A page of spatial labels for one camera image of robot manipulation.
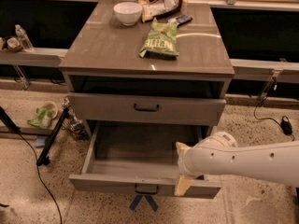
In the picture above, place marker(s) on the green white crumpled bag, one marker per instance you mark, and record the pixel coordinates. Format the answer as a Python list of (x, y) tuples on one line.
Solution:
[(44, 115)]

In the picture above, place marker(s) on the grey drawer cabinet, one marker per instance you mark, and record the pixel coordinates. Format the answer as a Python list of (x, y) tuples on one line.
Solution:
[(104, 59)]

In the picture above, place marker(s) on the brown white snack bag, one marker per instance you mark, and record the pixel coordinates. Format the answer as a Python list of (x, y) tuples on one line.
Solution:
[(158, 8)]

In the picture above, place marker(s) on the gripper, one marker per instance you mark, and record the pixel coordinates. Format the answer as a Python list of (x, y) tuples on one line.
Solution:
[(184, 162)]

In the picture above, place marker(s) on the dark blue snack packet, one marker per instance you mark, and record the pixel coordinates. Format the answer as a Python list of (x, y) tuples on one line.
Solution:
[(180, 20)]

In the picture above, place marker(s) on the clear water bottle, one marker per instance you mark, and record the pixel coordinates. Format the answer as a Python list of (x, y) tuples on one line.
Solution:
[(23, 37)]

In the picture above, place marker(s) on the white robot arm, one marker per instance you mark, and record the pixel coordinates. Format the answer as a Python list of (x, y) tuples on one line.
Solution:
[(219, 154)]

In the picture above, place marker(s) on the green chip bag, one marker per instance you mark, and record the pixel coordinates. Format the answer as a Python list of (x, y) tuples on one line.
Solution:
[(161, 39)]

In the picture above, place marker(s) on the grey top drawer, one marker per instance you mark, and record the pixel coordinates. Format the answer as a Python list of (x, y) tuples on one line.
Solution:
[(147, 109)]

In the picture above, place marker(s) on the small items on shelf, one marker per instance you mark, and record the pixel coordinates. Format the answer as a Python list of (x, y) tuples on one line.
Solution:
[(10, 44)]

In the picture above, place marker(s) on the grey drawer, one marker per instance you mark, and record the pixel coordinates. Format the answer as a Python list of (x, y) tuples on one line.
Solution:
[(147, 109), (134, 158)]

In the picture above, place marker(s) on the blue tape cross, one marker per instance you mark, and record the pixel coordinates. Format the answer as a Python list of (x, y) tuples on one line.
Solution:
[(141, 198)]

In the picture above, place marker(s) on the black tripod leg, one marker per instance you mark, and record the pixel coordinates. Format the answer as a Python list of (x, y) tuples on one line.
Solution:
[(43, 158)]

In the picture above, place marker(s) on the white bowl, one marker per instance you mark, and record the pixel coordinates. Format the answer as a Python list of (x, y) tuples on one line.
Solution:
[(128, 13)]

